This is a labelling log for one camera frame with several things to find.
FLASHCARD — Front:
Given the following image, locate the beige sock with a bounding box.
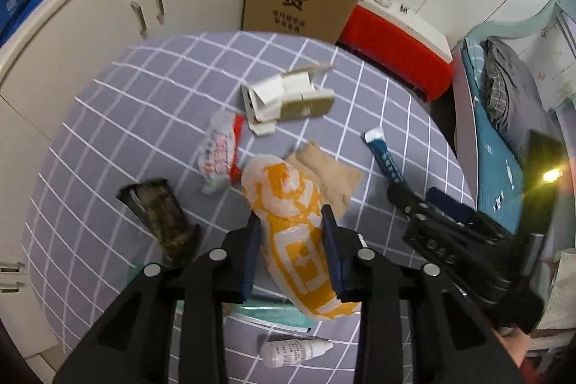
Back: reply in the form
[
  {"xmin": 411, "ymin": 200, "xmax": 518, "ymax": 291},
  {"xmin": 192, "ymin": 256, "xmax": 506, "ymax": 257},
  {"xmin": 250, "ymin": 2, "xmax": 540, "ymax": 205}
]
[{"xmin": 284, "ymin": 142, "xmax": 363, "ymax": 216}]

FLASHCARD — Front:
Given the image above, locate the cream low cabinet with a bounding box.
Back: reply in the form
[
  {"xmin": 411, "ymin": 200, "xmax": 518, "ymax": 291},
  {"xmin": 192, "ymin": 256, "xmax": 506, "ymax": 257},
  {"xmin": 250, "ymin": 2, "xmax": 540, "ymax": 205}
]
[{"xmin": 0, "ymin": 0, "xmax": 259, "ymax": 362}]

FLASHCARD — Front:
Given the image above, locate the teal fish print bedsheet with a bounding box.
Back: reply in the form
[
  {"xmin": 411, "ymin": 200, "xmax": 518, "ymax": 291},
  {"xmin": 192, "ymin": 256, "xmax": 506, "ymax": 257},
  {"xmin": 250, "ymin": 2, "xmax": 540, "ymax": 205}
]
[{"xmin": 463, "ymin": 37, "xmax": 527, "ymax": 232}]

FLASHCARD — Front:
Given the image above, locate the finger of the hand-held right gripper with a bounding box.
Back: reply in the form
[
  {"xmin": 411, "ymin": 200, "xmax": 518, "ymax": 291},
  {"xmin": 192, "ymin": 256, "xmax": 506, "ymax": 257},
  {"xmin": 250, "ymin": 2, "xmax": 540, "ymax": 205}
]
[
  {"xmin": 427, "ymin": 186, "xmax": 478, "ymax": 227},
  {"xmin": 387, "ymin": 184, "xmax": 455, "ymax": 232}
]

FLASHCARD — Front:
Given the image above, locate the table with purple checkered cloth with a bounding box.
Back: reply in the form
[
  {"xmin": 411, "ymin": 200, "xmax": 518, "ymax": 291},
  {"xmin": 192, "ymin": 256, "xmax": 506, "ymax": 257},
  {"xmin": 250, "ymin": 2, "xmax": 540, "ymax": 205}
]
[{"xmin": 20, "ymin": 31, "xmax": 478, "ymax": 384}]

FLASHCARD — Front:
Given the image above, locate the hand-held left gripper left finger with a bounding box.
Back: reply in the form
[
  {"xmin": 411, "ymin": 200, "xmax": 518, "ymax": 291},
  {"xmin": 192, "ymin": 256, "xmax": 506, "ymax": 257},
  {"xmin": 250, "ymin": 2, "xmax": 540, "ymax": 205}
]
[{"xmin": 53, "ymin": 211, "xmax": 264, "ymax": 384}]

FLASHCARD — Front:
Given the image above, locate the red bench with white top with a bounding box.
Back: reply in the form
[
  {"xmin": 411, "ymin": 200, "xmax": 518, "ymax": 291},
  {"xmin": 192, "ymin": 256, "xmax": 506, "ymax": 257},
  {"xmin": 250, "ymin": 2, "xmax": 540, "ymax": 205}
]
[{"xmin": 337, "ymin": 0, "xmax": 454, "ymax": 102}]

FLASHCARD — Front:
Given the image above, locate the teal bunk bed frame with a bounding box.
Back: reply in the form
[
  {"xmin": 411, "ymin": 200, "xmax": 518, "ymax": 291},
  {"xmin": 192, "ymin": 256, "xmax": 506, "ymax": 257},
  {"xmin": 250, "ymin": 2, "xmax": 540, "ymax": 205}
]
[{"xmin": 450, "ymin": 0, "xmax": 576, "ymax": 259}]

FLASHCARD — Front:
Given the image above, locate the blue white tube wrapper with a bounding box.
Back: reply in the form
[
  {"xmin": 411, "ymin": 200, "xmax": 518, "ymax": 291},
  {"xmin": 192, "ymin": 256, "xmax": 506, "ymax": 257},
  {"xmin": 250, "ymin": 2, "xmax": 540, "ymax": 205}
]
[{"xmin": 364, "ymin": 128, "xmax": 408, "ymax": 187}]

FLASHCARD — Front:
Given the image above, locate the cream long sleeve shirt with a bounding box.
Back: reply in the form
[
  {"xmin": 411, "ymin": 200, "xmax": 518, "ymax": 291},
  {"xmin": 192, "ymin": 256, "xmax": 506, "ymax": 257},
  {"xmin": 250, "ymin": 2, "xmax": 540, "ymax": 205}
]
[{"xmin": 537, "ymin": 247, "xmax": 576, "ymax": 333}]

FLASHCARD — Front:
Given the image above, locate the dark foil wrapper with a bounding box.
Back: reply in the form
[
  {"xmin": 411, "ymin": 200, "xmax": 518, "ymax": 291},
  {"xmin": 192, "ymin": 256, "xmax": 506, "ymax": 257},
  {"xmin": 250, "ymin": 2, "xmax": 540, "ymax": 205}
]
[{"xmin": 116, "ymin": 178, "xmax": 202, "ymax": 265}]

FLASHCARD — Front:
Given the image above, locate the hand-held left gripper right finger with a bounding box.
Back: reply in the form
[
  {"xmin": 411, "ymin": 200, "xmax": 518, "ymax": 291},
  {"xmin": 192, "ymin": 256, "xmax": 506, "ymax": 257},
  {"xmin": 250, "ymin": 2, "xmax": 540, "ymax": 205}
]
[{"xmin": 321, "ymin": 204, "xmax": 527, "ymax": 384}]

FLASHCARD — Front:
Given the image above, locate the yellow white plastic bag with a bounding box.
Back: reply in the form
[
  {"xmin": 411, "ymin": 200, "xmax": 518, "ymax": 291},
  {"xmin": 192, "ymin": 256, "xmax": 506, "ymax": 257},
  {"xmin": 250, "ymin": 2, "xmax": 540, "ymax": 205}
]
[{"xmin": 242, "ymin": 154, "xmax": 361, "ymax": 320}]

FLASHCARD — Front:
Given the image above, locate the red white snack wrapper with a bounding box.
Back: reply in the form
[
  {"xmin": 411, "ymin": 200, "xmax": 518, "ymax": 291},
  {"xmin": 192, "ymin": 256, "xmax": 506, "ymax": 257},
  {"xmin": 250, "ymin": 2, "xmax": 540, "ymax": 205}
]
[{"xmin": 194, "ymin": 112, "xmax": 246, "ymax": 194}]

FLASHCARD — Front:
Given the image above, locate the small white dropper bottle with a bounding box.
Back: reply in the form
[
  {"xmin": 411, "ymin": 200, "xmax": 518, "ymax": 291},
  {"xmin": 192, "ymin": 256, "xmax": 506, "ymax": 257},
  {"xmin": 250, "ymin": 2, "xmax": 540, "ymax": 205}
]
[{"xmin": 260, "ymin": 338, "xmax": 334, "ymax": 369}]

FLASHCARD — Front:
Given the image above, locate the person's right hand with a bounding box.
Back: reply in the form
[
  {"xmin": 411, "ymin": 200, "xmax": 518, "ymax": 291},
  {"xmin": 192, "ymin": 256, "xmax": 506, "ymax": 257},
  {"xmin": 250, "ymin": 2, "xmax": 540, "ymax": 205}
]
[{"xmin": 492, "ymin": 325, "xmax": 541, "ymax": 373}]

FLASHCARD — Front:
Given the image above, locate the grey duvet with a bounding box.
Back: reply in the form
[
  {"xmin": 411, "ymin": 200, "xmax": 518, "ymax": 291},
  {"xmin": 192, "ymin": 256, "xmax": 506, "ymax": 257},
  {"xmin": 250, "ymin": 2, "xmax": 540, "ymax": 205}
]
[{"xmin": 481, "ymin": 37, "xmax": 561, "ymax": 169}]

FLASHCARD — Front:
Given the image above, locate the white cardboard packaging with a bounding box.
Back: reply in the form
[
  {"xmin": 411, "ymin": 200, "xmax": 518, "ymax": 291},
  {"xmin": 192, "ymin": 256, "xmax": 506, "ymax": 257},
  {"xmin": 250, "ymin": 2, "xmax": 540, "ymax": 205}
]
[{"xmin": 240, "ymin": 62, "xmax": 336, "ymax": 137}]

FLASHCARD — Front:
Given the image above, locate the teal white packet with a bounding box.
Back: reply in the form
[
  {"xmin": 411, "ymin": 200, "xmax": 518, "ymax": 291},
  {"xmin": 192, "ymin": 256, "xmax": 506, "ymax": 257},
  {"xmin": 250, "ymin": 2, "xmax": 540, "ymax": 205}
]
[{"xmin": 225, "ymin": 294, "xmax": 318, "ymax": 333}]

